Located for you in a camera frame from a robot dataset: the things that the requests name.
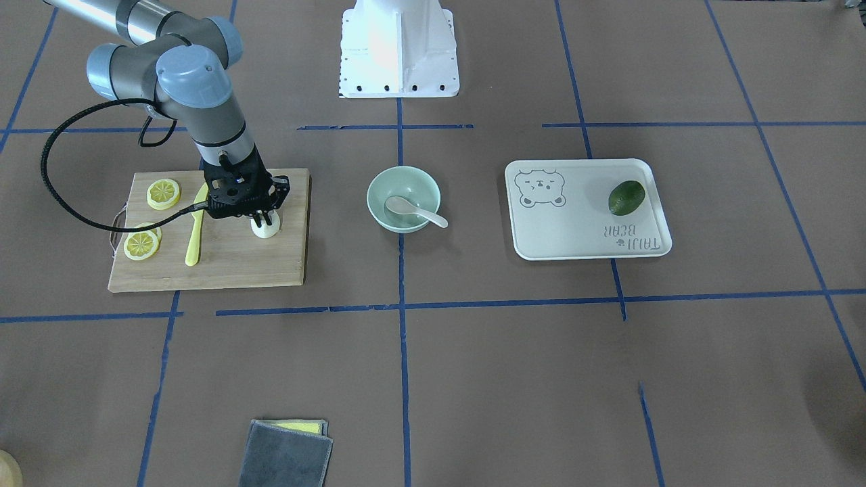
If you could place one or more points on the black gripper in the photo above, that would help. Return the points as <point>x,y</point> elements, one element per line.
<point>280,190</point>

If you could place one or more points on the white steamed bun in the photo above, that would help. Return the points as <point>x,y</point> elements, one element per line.
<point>266,227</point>

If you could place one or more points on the white ceramic spoon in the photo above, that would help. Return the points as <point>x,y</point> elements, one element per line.
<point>400,205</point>

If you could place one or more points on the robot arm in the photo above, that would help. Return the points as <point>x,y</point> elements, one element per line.
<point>175,67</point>

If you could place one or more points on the mint green bowl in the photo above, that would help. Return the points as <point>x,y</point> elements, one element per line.
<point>408,182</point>

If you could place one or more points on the wooden cutting board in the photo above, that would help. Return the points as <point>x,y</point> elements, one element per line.
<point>231,255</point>

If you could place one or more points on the yellow plastic knife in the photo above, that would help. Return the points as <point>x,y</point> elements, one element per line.
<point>193,250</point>

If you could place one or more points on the lemon slice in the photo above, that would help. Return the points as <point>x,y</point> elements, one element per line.
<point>163,194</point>
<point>141,245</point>
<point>157,230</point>

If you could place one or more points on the grey folded cloth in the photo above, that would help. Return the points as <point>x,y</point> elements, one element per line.
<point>286,452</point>

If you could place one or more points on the cream bear tray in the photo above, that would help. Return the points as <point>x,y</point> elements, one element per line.
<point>559,210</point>

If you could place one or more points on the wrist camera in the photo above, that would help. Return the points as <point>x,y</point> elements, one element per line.
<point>228,198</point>

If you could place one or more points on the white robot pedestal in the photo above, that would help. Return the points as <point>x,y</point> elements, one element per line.
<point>398,49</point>

